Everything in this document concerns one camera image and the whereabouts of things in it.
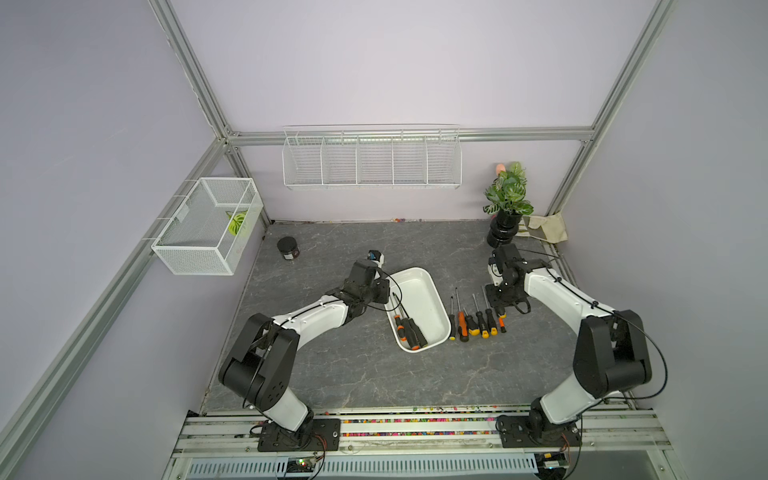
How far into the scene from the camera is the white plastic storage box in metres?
0.87

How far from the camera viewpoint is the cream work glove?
46.2 inches

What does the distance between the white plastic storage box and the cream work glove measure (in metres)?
0.53
